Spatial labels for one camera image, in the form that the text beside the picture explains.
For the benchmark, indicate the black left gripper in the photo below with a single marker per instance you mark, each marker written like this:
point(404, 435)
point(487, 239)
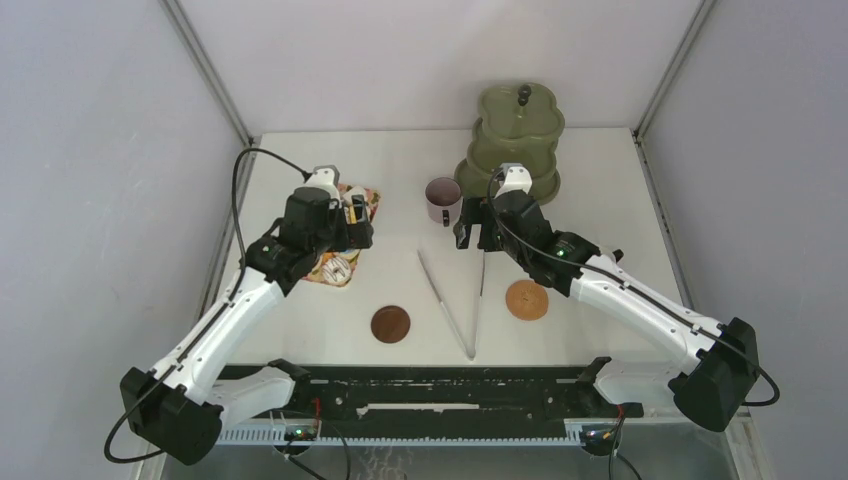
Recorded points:
point(354, 236)

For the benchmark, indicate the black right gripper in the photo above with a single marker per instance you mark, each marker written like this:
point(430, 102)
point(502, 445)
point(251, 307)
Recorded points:
point(472, 214)

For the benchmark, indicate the purple mug black handle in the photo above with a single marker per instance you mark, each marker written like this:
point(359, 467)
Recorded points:
point(443, 197)

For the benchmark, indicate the floral dessert tray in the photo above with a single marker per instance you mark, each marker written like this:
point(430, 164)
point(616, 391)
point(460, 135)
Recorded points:
point(372, 198)

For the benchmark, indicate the silver metal tongs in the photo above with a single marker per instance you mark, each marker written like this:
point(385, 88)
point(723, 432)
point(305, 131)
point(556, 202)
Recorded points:
point(455, 282)

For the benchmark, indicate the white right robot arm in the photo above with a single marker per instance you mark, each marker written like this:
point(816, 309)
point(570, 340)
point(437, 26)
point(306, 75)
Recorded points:
point(711, 366)

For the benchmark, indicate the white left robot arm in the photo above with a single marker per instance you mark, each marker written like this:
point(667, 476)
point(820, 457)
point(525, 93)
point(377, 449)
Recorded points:
point(180, 405)

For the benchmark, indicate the white chocolate-striped donut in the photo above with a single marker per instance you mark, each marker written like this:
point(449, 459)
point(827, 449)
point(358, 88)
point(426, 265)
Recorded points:
point(336, 271)

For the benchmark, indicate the dark wooden coaster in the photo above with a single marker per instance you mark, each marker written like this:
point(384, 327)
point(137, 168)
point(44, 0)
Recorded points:
point(390, 324)

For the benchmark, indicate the green three-tier stand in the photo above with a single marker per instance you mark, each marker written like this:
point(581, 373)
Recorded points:
point(519, 123)

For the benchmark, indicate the woven rattan coaster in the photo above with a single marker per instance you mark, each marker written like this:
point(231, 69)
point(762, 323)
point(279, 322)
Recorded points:
point(527, 300)

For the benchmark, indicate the white slotted cable duct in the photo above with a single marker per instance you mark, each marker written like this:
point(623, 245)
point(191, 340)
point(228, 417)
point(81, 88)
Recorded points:
point(265, 434)

